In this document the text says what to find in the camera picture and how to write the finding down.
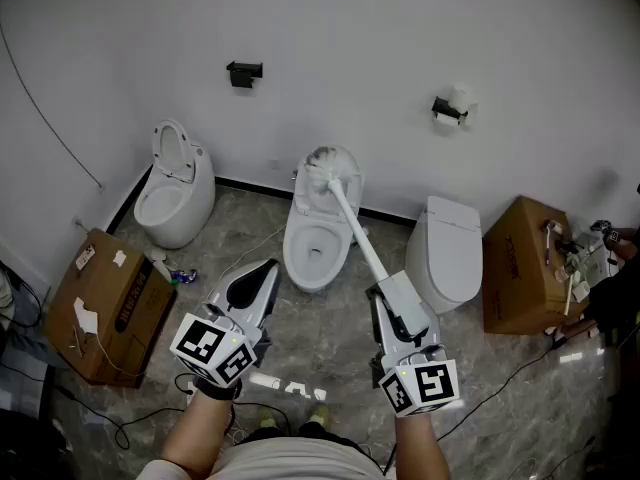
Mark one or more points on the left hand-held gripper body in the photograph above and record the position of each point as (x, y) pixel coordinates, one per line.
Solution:
(200, 343)

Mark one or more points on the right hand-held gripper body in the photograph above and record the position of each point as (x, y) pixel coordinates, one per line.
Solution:
(425, 388)

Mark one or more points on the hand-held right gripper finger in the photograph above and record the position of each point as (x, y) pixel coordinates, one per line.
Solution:
(412, 308)
(385, 318)

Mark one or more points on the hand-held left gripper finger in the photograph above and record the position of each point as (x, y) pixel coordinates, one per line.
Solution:
(267, 303)
(220, 293)

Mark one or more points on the white toilet with raised seat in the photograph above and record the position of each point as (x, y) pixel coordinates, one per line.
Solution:
(300, 268)

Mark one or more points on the white toilet brush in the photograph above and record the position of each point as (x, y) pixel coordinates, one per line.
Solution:
(350, 218)

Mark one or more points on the person's right forearm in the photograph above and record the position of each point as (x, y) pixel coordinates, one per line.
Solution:
(420, 448)

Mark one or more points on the person's left forearm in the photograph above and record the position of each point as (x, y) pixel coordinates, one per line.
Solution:
(195, 433)

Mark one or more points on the white toilet with closed lid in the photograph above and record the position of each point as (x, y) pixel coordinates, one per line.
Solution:
(445, 268)

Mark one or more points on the egg-shaped white toilet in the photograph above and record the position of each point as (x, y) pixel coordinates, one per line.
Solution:
(185, 218)

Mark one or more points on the blue crumpled wrapper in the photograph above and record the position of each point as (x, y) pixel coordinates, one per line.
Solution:
(184, 275)

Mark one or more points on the white cleaner bottle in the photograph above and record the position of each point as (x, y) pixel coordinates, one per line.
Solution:
(161, 265)

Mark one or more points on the person's left shoe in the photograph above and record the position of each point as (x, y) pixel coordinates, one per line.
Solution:
(267, 418)

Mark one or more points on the person's shoe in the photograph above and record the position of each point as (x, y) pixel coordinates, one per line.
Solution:
(320, 413)
(267, 418)

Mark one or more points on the cardboard box with dark label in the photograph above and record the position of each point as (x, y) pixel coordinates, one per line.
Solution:
(100, 308)

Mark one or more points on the person's right shoe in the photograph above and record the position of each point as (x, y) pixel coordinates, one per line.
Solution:
(320, 413)

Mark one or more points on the plain brown cardboard box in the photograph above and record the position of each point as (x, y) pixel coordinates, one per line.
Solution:
(520, 278)

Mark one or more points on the person's black trousers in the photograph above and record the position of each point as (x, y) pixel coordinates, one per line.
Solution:
(320, 430)

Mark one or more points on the white phone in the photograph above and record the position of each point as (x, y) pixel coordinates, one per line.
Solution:
(85, 257)

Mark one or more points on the person's white shirt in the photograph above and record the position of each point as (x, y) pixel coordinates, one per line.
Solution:
(290, 460)

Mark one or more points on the purple toothbrush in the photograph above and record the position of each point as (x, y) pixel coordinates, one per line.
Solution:
(550, 248)

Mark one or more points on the black paper holder with roll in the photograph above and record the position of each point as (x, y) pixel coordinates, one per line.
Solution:
(445, 107)

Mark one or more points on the empty black paper holder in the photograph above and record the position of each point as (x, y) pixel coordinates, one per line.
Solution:
(242, 74)

